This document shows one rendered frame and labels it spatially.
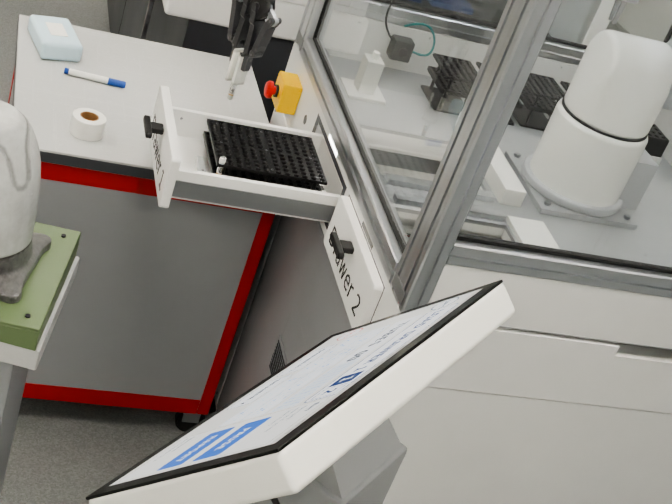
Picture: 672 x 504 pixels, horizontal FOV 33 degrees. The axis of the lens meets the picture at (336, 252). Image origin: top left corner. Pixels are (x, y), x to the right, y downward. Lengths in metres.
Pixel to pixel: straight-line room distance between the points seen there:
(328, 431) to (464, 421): 0.89
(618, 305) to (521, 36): 0.56
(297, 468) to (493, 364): 0.89
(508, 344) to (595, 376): 0.20
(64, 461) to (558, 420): 1.20
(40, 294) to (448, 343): 0.75
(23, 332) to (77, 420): 1.06
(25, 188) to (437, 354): 0.74
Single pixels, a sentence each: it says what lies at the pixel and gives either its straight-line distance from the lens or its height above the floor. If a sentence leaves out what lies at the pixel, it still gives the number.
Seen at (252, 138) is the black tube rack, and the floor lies 0.90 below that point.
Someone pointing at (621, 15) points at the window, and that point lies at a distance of 1.71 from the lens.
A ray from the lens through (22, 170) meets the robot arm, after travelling 1.79.
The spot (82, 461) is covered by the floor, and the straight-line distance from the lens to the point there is 2.77.
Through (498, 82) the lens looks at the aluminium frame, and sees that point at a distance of 1.67.
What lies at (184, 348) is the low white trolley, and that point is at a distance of 2.69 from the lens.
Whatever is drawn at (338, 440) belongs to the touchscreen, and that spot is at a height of 1.18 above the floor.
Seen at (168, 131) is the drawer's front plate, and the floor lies 0.93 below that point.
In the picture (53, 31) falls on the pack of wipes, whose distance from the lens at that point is 2.74.
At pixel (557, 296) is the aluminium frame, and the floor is 1.02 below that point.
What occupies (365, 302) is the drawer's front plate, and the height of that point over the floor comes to 0.89.
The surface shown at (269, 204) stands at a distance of 2.19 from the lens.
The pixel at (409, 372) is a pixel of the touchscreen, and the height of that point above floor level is 1.19.
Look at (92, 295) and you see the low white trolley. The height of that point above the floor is 0.41.
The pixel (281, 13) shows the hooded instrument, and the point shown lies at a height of 0.87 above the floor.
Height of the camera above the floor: 1.94
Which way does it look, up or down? 31 degrees down
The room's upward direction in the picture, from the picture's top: 21 degrees clockwise
